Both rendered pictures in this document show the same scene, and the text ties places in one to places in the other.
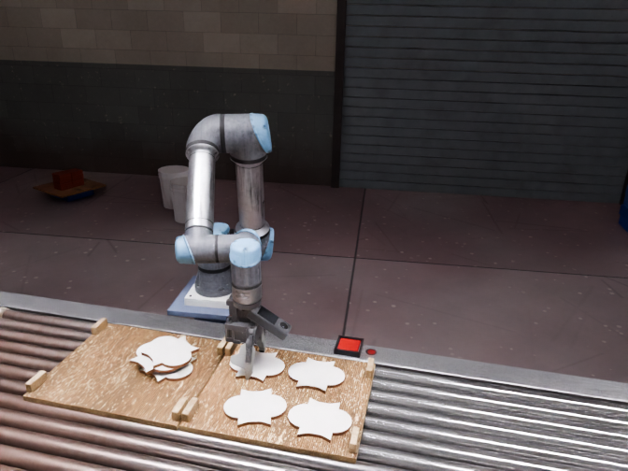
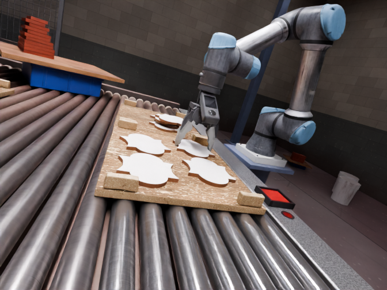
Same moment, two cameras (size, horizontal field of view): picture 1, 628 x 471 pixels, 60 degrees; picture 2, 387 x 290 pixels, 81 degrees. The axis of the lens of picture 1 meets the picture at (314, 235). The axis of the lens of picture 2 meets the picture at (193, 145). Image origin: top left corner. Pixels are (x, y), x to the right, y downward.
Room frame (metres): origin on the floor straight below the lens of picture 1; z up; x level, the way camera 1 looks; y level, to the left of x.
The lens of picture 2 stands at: (0.83, -0.46, 1.15)
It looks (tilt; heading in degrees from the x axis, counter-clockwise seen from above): 16 degrees down; 59
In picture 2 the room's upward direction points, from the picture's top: 17 degrees clockwise
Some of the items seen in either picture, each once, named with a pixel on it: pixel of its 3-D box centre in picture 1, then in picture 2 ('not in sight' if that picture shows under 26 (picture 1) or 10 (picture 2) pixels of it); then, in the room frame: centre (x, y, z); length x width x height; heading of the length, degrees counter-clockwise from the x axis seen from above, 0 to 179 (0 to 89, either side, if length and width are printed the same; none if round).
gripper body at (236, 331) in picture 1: (245, 319); (203, 105); (1.21, 0.17, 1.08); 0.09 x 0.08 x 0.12; 77
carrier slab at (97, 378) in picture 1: (135, 369); (159, 122); (1.19, 0.47, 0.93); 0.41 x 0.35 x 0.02; 77
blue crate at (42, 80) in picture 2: not in sight; (61, 76); (0.80, 0.93, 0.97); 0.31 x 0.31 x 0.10; 14
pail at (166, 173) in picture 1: (175, 187); (344, 184); (5.12, 1.39, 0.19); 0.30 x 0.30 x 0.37
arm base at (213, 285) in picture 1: (215, 274); (262, 141); (1.72, 0.35, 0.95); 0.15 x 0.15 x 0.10
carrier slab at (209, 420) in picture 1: (285, 394); (173, 160); (1.10, 0.06, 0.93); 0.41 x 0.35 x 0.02; 78
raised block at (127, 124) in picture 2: (190, 409); (127, 124); (1.02, 0.28, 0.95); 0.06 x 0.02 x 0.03; 168
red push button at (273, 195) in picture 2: (349, 346); (273, 197); (1.33, -0.11, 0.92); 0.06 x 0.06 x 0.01; 77
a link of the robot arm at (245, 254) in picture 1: (246, 263); (220, 54); (1.21, 0.17, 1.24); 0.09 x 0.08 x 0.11; 6
